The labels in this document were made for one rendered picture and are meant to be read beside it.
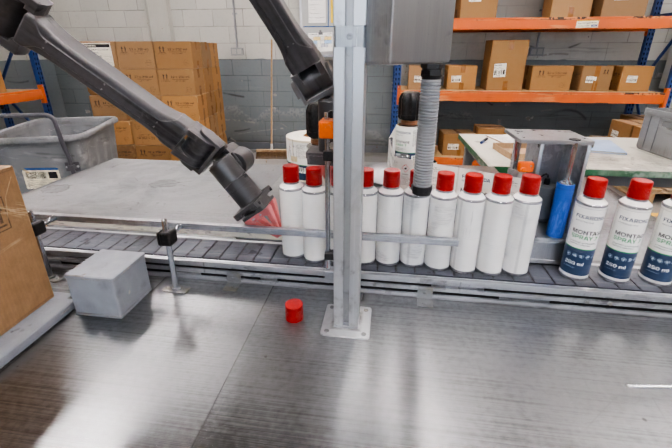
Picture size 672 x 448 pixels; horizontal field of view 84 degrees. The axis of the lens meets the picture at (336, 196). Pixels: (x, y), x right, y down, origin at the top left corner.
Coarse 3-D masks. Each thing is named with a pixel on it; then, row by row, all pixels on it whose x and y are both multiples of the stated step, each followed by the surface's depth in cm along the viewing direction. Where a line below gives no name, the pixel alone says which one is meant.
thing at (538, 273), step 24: (48, 240) 90; (72, 240) 90; (96, 240) 90; (120, 240) 90; (144, 240) 90; (192, 240) 90; (216, 240) 90; (288, 264) 80; (312, 264) 80; (552, 264) 80; (600, 288) 72; (624, 288) 72; (648, 288) 72
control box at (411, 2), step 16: (368, 0) 50; (384, 0) 48; (400, 0) 48; (416, 0) 51; (432, 0) 53; (448, 0) 56; (368, 16) 50; (384, 16) 49; (400, 16) 49; (416, 16) 51; (432, 16) 54; (448, 16) 57; (368, 32) 51; (384, 32) 49; (400, 32) 50; (416, 32) 52; (432, 32) 55; (448, 32) 59; (368, 48) 51; (384, 48) 50; (400, 48) 51; (416, 48) 53; (432, 48) 56; (448, 48) 60; (368, 64) 53; (384, 64) 51; (400, 64) 52
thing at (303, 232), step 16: (128, 224) 82; (144, 224) 81; (160, 224) 81; (176, 224) 80; (192, 224) 80; (208, 224) 79; (224, 224) 79; (240, 224) 79; (368, 240) 75; (384, 240) 75; (400, 240) 74; (416, 240) 74; (432, 240) 73; (448, 240) 73
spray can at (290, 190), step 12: (288, 168) 76; (288, 180) 76; (288, 192) 76; (300, 192) 77; (288, 204) 77; (300, 204) 78; (288, 216) 78; (300, 216) 79; (288, 240) 81; (300, 240) 81; (288, 252) 82; (300, 252) 82
